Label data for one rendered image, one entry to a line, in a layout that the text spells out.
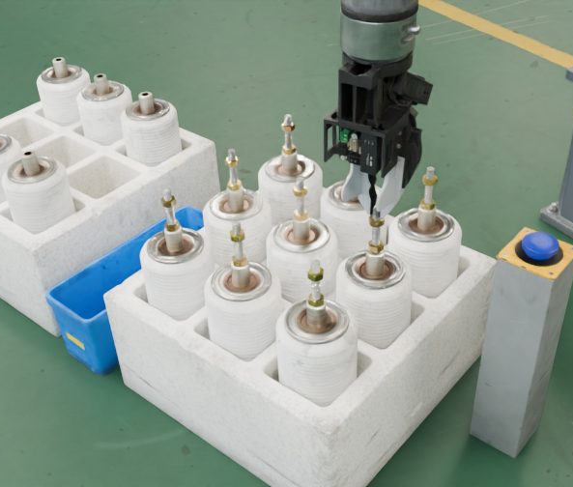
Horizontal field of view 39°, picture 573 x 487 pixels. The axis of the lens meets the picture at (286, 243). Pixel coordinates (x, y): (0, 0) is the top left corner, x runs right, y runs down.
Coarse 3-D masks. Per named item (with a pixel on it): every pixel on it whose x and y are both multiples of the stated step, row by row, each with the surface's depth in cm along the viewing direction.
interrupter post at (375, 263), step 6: (366, 252) 98; (384, 252) 98; (366, 258) 98; (372, 258) 97; (378, 258) 97; (384, 258) 98; (366, 264) 99; (372, 264) 98; (378, 264) 98; (366, 270) 99; (372, 270) 98; (378, 270) 98
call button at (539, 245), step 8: (536, 232) 92; (528, 240) 90; (536, 240) 90; (544, 240) 90; (552, 240) 90; (528, 248) 90; (536, 248) 89; (544, 248) 89; (552, 248) 89; (536, 256) 89; (544, 256) 89
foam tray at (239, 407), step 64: (128, 320) 108; (192, 320) 104; (448, 320) 105; (128, 384) 119; (192, 384) 104; (256, 384) 95; (384, 384) 95; (448, 384) 115; (256, 448) 102; (320, 448) 91; (384, 448) 104
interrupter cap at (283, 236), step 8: (280, 224) 107; (288, 224) 107; (312, 224) 107; (320, 224) 107; (280, 232) 106; (288, 232) 106; (312, 232) 106; (320, 232) 106; (328, 232) 106; (280, 240) 105; (288, 240) 105; (296, 240) 105; (312, 240) 105; (320, 240) 104; (328, 240) 104; (288, 248) 103; (296, 248) 103; (304, 248) 103; (312, 248) 103; (320, 248) 103
